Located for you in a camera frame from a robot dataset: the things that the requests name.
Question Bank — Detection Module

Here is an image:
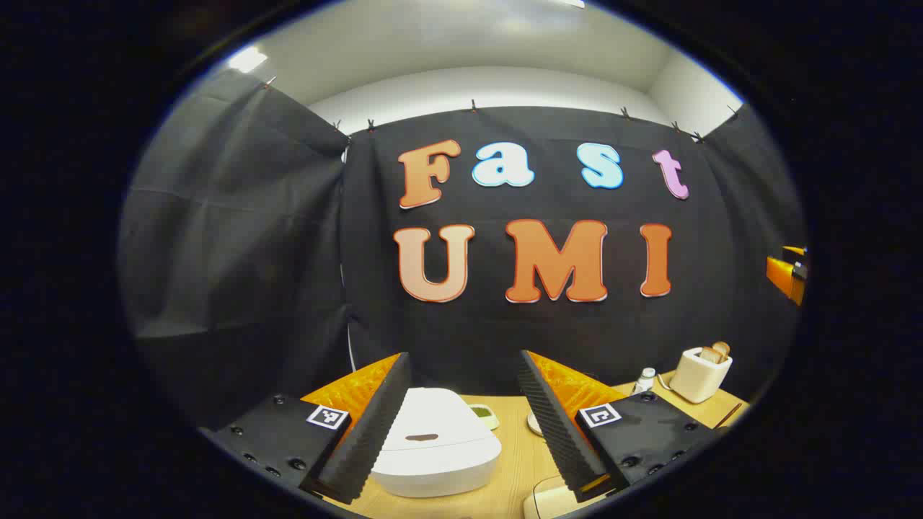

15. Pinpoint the white rice cooker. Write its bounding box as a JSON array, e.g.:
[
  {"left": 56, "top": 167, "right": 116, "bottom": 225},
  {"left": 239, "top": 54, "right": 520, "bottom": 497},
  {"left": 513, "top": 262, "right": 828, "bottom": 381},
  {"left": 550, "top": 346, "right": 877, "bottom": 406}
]
[{"left": 370, "top": 387, "right": 503, "bottom": 498}]

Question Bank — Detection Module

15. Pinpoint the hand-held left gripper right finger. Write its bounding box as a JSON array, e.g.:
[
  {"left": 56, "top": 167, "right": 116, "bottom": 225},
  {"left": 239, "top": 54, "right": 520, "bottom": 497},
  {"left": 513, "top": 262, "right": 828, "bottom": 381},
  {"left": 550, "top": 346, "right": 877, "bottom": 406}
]
[{"left": 518, "top": 350, "right": 722, "bottom": 504}]

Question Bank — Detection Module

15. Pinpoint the black backdrop cloth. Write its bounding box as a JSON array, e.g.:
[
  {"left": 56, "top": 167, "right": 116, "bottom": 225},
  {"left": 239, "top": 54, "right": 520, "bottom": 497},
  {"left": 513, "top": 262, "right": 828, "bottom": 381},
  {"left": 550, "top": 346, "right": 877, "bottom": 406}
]
[{"left": 119, "top": 68, "right": 807, "bottom": 433}]

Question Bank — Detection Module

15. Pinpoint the ceiling light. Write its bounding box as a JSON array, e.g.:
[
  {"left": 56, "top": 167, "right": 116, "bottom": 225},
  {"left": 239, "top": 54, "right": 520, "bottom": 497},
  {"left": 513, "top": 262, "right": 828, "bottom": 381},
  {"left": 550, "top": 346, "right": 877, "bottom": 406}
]
[{"left": 227, "top": 47, "right": 268, "bottom": 74}]

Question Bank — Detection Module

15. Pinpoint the clear plastic container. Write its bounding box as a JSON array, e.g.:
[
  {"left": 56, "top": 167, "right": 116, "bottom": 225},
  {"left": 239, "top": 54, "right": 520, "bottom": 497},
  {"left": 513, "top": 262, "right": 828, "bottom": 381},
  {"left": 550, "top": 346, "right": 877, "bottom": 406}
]
[{"left": 523, "top": 484, "right": 579, "bottom": 519}]

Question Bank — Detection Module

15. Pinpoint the cream toaster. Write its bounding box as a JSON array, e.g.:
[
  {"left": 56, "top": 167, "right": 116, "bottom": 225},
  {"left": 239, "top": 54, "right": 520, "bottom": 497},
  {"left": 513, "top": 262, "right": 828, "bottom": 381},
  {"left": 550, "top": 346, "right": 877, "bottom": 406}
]
[{"left": 669, "top": 347, "right": 733, "bottom": 404}]

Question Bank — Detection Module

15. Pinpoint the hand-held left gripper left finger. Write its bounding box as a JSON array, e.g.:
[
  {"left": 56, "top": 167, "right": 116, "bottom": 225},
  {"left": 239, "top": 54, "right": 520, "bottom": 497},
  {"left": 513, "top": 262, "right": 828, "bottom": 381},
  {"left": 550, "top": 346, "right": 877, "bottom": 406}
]
[{"left": 208, "top": 352, "right": 412, "bottom": 505}]

